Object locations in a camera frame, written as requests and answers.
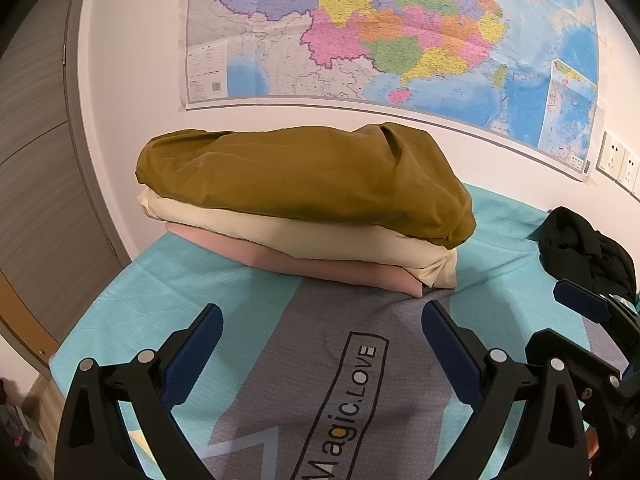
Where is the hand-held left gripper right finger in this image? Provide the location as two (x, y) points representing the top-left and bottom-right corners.
(421, 300), (591, 480)

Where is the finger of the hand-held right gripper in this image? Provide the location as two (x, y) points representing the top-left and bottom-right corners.
(552, 279), (640, 366)
(525, 329), (624, 402)

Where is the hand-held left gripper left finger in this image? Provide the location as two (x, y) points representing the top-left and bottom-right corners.
(54, 303), (224, 480)

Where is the black garment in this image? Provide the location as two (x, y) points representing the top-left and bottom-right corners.
(537, 206), (638, 306)

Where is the olive brown jacket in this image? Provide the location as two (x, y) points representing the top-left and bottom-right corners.
(136, 122), (476, 250)

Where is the teal patterned bed sheet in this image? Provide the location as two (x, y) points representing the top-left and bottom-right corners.
(50, 182), (640, 480)

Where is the pink cloth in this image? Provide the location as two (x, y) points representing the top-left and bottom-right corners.
(165, 221), (425, 297)

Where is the cream cloth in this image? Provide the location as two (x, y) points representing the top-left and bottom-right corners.
(137, 187), (458, 290)

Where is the grey wardrobe door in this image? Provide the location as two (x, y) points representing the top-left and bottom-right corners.
(0, 0), (133, 381)

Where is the white wall socket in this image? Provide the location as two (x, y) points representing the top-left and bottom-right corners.
(617, 146), (640, 192)
(596, 131), (626, 180)

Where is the colourful wall map poster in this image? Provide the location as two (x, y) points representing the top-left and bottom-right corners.
(177, 0), (601, 183)

